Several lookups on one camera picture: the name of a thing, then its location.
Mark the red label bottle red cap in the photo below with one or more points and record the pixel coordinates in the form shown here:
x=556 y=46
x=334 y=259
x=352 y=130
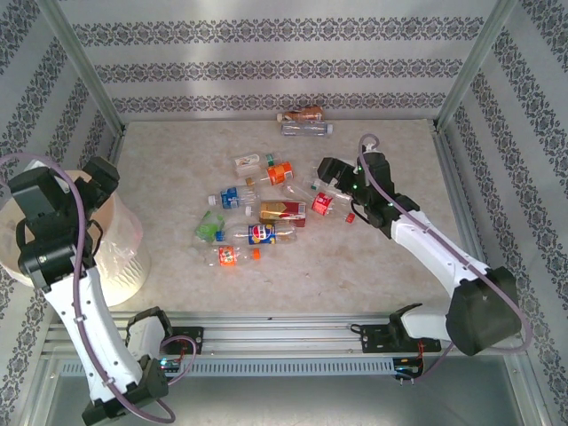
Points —
x=321 y=203

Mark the clear bottle silver label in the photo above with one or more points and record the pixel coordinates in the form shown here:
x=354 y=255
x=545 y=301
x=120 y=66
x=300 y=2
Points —
x=306 y=129

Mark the orange label bottle brown cap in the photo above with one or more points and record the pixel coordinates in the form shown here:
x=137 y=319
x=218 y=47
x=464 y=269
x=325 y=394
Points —
x=278 y=173

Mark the red gold label bottle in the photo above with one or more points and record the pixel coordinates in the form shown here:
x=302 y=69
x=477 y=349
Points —
x=281 y=212

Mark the small white label bottle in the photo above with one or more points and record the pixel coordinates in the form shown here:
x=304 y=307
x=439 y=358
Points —
x=247 y=162

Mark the blue yellow label bottle blue cap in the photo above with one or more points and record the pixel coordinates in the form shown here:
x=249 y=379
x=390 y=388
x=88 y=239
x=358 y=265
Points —
x=262 y=234

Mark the blue label bottle white cap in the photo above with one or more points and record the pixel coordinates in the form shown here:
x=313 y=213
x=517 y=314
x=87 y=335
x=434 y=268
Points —
x=231 y=197

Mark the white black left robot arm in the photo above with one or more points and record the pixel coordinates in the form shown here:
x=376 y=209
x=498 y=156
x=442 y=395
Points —
x=97 y=346

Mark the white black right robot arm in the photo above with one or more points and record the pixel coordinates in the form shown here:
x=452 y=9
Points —
x=435 y=253

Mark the clear pinkish bin bag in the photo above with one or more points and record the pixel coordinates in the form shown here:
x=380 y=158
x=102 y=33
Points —
x=128 y=231

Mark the white plastic bin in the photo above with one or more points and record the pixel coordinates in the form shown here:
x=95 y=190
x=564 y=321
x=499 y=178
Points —
x=128 y=279

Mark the brown tea bottle white cap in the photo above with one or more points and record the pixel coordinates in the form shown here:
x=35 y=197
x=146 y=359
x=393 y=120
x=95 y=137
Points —
x=302 y=114

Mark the aluminium side rail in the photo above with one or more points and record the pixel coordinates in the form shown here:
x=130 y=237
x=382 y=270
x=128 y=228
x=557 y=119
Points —
x=452 y=186
x=117 y=146

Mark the aluminium frame post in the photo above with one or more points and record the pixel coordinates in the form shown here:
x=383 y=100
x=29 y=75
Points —
x=475 y=66
x=80 y=66

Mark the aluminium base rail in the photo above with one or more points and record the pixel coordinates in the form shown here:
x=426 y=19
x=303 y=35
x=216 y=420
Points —
x=288 y=333

